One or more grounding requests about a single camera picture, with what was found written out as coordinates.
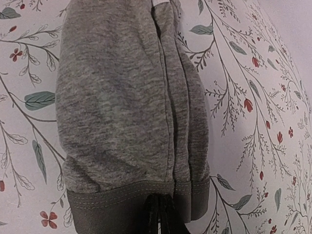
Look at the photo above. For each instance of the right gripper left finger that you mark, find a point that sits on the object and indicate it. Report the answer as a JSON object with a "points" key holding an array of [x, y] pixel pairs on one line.
{"points": [[150, 215]]}

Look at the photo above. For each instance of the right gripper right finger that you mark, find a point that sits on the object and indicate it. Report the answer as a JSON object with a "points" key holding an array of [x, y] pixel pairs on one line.
{"points": [[170, 219]]}

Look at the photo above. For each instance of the grey boxer briefs white trim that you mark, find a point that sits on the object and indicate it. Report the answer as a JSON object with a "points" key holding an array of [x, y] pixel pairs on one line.
{"points": [[131, 115]]}

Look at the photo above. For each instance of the floral tablecloth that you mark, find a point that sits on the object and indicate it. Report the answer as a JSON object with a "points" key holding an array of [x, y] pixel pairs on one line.
{"points": [[258, 112]]}

